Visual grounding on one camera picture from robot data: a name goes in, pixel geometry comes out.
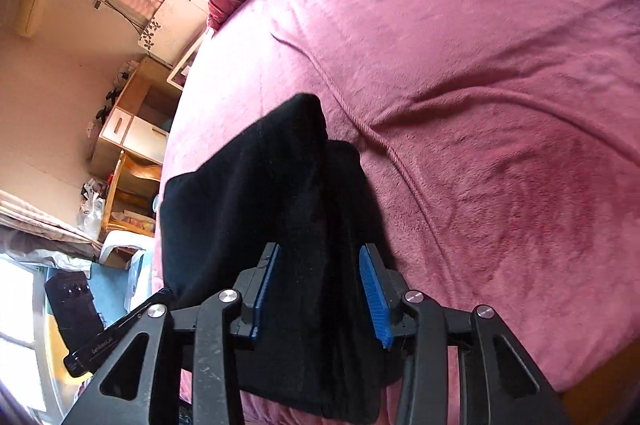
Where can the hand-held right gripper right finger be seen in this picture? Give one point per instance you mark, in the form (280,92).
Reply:
(375,300)

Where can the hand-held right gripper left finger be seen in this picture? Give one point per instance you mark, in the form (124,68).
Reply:
(264,290)

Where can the black pants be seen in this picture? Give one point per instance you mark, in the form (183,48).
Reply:
(300,185)

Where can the bright window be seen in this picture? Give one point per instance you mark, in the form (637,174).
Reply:
(17,330)

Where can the wooden desk cabinet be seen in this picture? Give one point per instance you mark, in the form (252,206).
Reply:
(135,120)

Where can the wooden rack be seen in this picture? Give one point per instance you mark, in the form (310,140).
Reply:
(132,190)

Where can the white framed board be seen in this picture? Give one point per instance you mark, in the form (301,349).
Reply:
(187,62)

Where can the pink fleece blanket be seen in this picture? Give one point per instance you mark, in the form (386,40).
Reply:
(475,105)

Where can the black bag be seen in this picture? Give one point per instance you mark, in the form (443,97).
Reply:
(70,300)

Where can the blue floor mat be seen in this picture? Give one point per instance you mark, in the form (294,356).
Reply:
(115,275)

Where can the white floral nightstand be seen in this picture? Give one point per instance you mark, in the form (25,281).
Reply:
(172,25)

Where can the clear plastic bags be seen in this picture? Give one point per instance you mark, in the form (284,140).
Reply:
(92,210)

